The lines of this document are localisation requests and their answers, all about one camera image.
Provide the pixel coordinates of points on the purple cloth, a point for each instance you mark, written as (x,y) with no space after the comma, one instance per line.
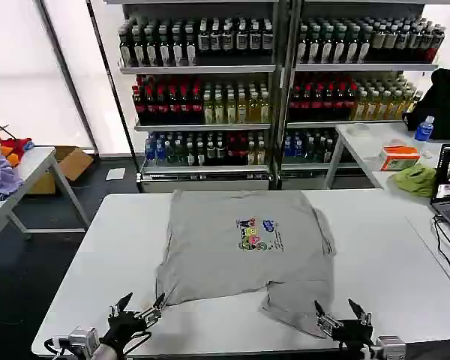
(2,174)

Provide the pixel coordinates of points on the orange cloth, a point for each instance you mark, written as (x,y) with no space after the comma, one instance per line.
(12,158)

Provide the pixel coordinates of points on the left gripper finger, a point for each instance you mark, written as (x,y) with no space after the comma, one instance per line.
(119,306)
(152,313)

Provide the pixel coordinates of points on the metal shelf with bottles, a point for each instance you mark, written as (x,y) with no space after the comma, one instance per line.
(198,93)
(345,93)

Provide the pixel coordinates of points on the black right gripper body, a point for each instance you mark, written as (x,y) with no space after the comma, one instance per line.
(354,332)

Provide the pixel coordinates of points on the blue water bottle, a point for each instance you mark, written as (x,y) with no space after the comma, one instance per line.
(424,131)

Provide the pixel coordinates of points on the white sheet of paper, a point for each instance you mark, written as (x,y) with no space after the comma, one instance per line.
(116,173)

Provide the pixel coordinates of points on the white desk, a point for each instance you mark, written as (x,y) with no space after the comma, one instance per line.
(363,144)

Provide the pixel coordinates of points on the brown cardboard box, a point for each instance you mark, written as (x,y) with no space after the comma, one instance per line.
(69,161)

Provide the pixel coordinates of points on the green cloth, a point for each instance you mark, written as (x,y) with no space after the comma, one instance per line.
(416,180)

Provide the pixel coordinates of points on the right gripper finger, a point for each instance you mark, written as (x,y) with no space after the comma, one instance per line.
(362,315)
(327,321)

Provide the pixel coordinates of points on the grey printed T-shirt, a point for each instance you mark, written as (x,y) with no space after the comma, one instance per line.
(228,262)

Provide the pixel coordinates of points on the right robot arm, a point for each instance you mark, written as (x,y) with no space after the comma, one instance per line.
(392,347)

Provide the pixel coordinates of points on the red cloth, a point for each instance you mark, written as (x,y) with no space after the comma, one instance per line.
(17,144)

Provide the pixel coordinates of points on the black backpack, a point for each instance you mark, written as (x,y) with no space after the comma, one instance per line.
(442,105)

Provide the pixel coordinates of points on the white side table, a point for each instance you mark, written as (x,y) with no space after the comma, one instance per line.
(33,161)

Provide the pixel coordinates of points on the orange tissue box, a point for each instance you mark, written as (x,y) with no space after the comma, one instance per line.
(399,157)

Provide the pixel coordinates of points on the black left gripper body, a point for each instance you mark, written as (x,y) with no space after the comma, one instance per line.
(122,332)

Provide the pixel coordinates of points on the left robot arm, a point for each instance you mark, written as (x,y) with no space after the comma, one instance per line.
(84,338)

